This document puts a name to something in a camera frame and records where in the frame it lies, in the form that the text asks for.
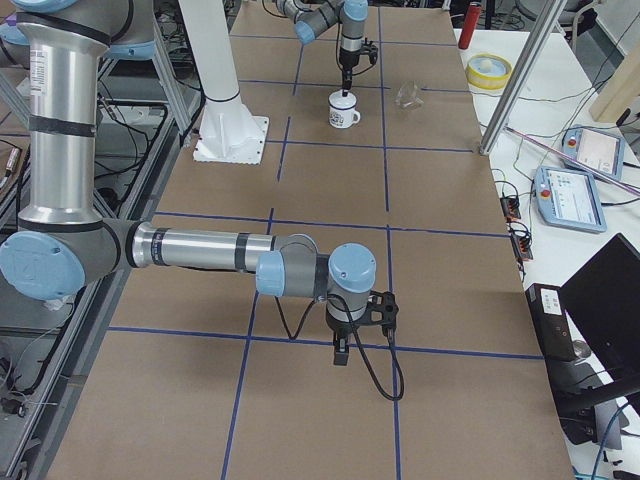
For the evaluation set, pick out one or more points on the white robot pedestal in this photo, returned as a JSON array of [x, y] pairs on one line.
[[228, 131]]

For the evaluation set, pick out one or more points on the red cylinder bottle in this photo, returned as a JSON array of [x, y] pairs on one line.
[[471, 18]]

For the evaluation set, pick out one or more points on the white enamel mug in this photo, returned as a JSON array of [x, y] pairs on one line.
[[342, 109]]

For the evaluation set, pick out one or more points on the black monitor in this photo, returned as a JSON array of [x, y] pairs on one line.
[[602, 299]]

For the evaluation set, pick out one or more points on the yellow tape roll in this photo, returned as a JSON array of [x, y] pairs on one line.
[[488, 71]]

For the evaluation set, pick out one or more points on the far teach pendant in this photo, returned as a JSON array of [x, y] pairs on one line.
[[596, 149]]

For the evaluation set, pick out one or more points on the teach pendant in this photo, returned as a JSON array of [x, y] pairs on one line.
[[596, 149], [569, 199]]

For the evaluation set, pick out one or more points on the orange black connector board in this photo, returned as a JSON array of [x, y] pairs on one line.
[[511, 207]]

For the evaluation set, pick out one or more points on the aluminium frame post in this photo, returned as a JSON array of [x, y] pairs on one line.
[[533, 47]]

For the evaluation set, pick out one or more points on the near teach pendant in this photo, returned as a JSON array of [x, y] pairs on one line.
[[569, 199]]

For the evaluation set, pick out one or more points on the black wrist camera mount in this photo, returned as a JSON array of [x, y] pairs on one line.
[[381, 310]]

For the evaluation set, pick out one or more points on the black computer box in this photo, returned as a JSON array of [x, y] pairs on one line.
[[550, 322]]

